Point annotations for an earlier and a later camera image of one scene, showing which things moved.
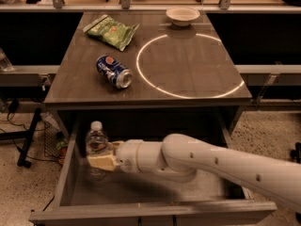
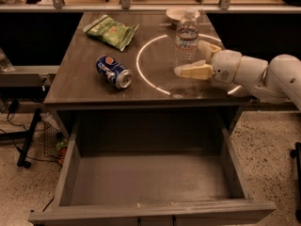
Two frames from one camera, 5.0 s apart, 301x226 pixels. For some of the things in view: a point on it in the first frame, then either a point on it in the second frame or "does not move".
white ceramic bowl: (182, 16) does not move
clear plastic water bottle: (97, 145) → (186, 39)
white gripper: (128, 155) → (225, 67)
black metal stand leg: (28, 136) does not move
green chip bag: (116, 33) does not move
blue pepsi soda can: (114, 72) does not move
